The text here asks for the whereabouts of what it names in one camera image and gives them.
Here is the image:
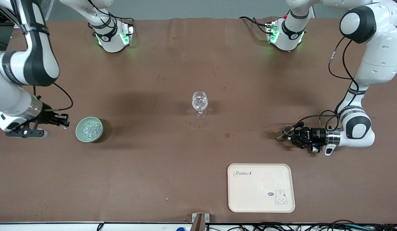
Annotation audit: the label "silver metal jigger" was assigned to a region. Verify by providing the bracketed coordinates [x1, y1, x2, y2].
[277, 125, 296, 141]

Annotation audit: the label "pile of clear ice cubes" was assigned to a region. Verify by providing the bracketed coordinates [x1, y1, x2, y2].
[82, 122, 101, 138]

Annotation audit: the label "clear stemmed wine glass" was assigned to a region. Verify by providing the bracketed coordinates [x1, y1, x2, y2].
[192, 91, 209, 119]

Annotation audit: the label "pale green ceramic bowl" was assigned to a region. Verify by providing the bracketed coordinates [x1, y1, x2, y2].
[75, 116, 104, 143]

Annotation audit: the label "cream rabbit print tray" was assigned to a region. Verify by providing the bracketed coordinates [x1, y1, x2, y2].
[228, 163, 296, 213]

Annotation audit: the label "brown table mat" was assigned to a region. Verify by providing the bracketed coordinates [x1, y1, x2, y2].
[0, 18, 397, 224]

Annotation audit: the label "tangled black cables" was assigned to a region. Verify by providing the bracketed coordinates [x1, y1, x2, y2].
[205, 220, 397, 231]

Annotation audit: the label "black right arm base cable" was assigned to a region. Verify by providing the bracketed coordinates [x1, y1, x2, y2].
[88, 0, 135, 31]

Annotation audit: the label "black arm base cable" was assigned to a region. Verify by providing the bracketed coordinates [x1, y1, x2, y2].
[88, 0, 135, 31]
[239, 16, 272, 35]

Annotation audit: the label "black left arm base cable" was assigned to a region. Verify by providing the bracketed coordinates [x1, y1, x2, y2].
[239, 16, 272, 35]

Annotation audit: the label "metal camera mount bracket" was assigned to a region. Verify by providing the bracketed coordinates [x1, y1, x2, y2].
[192, 213, 210, 231]

